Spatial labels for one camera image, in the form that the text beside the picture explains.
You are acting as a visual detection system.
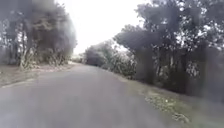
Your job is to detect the green bushes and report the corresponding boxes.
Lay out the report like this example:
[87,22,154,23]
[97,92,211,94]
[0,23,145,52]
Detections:
[83,39,138,80]

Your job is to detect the grey asphalt road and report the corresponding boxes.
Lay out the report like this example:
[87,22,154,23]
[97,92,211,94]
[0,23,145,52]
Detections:
[0,62,188,128]

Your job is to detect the row of tall trees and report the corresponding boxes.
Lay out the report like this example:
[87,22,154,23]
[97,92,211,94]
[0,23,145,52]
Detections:
[113,0,224,105]

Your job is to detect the green grass verge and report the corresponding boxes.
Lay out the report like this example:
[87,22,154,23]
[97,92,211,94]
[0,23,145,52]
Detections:
[109,70,224,128]

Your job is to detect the row of dark trees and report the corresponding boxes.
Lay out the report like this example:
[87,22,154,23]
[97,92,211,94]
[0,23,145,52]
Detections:
[0,0,79,70]

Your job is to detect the brown dirt verge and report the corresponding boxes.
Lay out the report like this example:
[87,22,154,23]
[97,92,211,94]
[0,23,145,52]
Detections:
[0,61,78,90]

